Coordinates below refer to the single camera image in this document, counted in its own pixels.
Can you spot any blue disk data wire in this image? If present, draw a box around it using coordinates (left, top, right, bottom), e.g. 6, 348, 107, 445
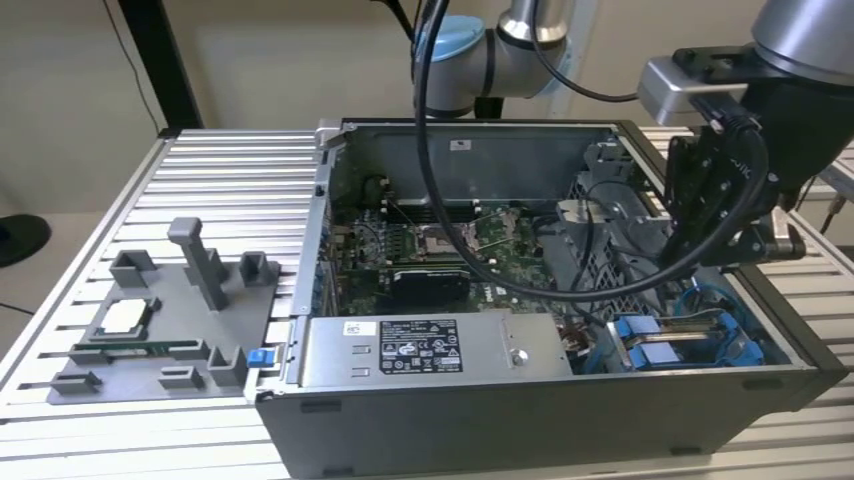
672, 279, 735, 321

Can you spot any black upright pole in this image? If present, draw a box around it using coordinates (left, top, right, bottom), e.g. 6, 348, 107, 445
116, 0, 205, 132

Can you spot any grey parts rack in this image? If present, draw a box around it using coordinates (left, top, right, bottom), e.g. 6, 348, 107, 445
45, 217, 288, 406

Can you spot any black RAM slot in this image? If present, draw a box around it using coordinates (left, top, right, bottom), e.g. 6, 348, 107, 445
384, 255, 492, 269

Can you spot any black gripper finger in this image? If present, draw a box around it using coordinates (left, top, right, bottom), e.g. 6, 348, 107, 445
656, 133, 735, 267
699, 219, 775, 267

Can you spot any thin black camera cable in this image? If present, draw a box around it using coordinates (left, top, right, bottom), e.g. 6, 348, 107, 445
530, 0, 642, 101

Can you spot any green motherboard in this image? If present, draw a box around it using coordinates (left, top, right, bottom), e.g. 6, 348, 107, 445
329, 197, 559, 321

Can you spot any silver power supply unit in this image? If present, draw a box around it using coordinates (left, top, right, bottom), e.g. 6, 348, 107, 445
296, 313, 575, 391

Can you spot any blue carrier tab of disk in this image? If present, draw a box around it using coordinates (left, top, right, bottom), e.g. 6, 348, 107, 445
630, 345, 679, 372

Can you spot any disk bay cage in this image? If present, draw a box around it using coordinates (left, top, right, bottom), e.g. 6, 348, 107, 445
603, 309, 768, 374

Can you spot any thin black cable loop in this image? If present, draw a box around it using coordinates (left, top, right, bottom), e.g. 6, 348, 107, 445
571, 180, 646, 321

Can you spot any thick black camera cable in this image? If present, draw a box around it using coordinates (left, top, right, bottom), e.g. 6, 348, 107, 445
411, 0, 775, 301

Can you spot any black cable bundle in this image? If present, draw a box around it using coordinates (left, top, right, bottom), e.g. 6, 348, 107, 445
383, 0, 420, 44

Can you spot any silver CPU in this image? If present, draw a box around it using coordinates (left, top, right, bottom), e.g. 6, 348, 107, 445
96, 302, 155, 334

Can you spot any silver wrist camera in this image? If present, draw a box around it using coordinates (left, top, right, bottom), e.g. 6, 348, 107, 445
635, 54, 750, 126

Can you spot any green RAM stick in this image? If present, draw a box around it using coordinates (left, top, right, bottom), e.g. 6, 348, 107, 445
73, 339, 201, 357

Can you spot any grey perforated drive cage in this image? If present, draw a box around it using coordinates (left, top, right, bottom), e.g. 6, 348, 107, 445
539, 197, 675, 321

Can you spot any black camera bracket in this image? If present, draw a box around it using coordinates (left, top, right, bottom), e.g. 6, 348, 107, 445
670, 44, 762, 89

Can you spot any metal socket cover frame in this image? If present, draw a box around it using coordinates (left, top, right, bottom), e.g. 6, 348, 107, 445
469, 212, 522, 251

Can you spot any black open PC case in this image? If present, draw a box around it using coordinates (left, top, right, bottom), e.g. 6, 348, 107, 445
256, 117, 848, 479

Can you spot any grey plastic case bracket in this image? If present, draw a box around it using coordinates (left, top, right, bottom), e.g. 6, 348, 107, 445
583, 142, 635, 184

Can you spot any black round stand base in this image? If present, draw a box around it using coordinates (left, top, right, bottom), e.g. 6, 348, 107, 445
0, 213, 53, 269

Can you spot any disk power wire bundle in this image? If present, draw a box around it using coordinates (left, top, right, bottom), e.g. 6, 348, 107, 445
556, 322, 608, 364

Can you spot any CPU socket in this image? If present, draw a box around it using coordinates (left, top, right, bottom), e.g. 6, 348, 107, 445
413, 222, 483, 257

